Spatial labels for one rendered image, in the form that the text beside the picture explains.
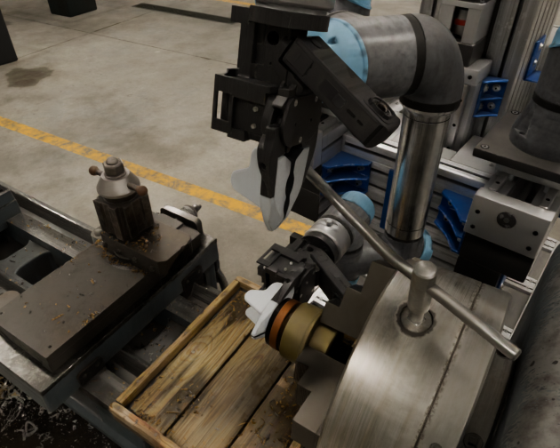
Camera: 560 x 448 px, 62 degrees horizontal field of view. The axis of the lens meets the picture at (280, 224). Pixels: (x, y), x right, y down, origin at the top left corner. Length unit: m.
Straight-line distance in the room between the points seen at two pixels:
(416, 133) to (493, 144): 0.26
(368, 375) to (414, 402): 0.05
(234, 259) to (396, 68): 1.80
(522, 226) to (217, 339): 0.60
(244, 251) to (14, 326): 1.62
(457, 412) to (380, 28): 0.49
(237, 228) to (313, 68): 2.18
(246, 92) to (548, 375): 0.38
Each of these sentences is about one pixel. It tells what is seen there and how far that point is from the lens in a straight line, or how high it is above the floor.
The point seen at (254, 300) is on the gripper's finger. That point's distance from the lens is 0.70.
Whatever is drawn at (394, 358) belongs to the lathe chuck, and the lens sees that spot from 0.50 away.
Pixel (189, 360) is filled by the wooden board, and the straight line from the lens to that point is 0.91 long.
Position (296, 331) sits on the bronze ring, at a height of 1.11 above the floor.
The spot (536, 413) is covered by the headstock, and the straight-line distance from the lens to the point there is 0.50.
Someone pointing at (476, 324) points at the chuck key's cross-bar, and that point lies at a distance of 0.45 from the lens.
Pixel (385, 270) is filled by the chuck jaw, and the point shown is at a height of 1.20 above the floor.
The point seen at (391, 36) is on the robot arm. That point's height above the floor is 1.42.
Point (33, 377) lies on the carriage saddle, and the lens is 0.93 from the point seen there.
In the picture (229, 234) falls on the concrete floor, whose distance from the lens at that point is 2.53.
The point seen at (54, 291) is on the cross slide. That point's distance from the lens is 0.98.
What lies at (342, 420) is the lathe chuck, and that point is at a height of 1.17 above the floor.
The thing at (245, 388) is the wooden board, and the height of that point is 0.89.
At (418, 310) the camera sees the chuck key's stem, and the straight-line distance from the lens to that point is 0.49.
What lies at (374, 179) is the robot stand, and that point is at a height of 0.98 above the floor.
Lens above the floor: 1.62
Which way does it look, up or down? 39 degrees down
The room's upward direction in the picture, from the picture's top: straight up
